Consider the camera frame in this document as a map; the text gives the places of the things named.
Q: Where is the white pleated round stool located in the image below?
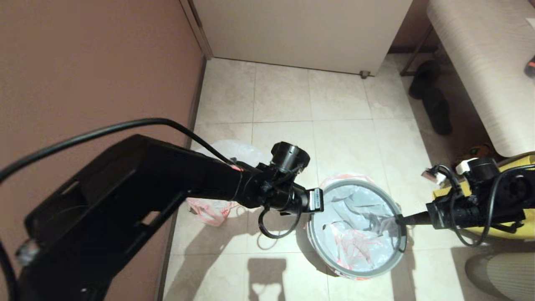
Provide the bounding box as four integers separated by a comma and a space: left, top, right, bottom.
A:
464, 252, 535, 301

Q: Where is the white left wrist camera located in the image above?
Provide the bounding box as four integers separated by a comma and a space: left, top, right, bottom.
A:
308, 188, 325, 214

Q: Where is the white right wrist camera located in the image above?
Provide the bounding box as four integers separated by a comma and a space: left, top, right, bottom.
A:
421, 157, 479, 185

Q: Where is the orange drink bottle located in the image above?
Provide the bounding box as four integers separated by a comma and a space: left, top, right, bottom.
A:
458, 144, 494, 161

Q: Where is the black slipper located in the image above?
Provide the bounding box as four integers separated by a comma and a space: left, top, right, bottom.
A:
408, 61, 440, 101
420, 90, 453, 136

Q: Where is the wood-grain bench top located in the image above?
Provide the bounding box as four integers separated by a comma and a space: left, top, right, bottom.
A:
425, 0, 535, 158

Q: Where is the yellow fabric bag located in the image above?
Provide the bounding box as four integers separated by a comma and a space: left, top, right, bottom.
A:
433, 153, 535, 241

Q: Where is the metal bench leg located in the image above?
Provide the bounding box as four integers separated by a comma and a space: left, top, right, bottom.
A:
399, 27, 437, 78

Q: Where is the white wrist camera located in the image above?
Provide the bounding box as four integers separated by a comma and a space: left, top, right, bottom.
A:
308, 188, 325, 214
421, 157, 479, 185

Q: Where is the dark bin retaining ring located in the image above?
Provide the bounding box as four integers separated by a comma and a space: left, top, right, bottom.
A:
308, 179, 408, 279

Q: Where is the white bin liner bag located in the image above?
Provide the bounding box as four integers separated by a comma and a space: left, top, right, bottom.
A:
306, 173, 404, 281

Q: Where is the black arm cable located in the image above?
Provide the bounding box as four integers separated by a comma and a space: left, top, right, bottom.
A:
435, 164, 535, 248
0, 117, 237, 301

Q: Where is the black left gripper cable loop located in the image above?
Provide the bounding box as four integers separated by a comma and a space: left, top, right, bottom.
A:
257, 205, 303, 240

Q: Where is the white door panel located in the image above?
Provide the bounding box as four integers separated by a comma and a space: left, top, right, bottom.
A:
190, 0, 414, 78

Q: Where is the used white drawstring trash bag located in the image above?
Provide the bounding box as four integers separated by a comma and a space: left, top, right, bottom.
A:
186, 139, 273, 227

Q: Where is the red and black item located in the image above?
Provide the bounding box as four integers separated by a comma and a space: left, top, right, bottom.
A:
522, 55, 535, 80

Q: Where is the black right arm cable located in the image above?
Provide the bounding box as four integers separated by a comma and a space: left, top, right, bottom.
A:
435, 164, 535, 248

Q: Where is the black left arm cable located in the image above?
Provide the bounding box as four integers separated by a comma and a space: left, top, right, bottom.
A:
0, 117, 237, 301

